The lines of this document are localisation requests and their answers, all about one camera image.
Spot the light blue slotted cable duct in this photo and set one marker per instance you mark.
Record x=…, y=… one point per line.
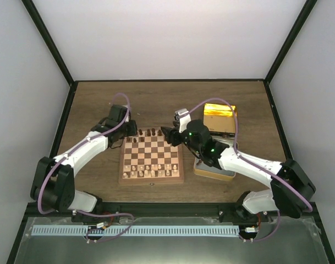
x=138, y=231

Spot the wooden chess board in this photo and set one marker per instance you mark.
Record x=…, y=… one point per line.
x=154, y=150

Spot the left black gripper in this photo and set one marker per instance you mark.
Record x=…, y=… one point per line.
x=133, y=132

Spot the black aluminium front rail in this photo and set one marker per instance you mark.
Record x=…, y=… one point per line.
x=178, y=209

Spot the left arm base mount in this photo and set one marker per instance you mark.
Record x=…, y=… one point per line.
x=103, y=208

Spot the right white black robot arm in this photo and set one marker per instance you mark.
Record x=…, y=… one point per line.
x=289, y=189

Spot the black enclosure frame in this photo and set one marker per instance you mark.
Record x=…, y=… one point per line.
x=40, y=25

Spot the gold tin lid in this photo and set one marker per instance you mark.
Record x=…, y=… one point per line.
x=219, y=119

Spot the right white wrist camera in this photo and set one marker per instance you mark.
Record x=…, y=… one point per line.
x=184, y=117

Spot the row of white chess pieces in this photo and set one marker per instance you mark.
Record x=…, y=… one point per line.
x=151, y=171

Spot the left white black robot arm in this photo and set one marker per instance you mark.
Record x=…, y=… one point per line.
x=54, y=181

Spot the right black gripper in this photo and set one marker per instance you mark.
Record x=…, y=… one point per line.
x=173, y=135

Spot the gold tin box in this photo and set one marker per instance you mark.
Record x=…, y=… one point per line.
x=212, y=172

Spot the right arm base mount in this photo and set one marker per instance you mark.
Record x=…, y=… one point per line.
x=236, y=213

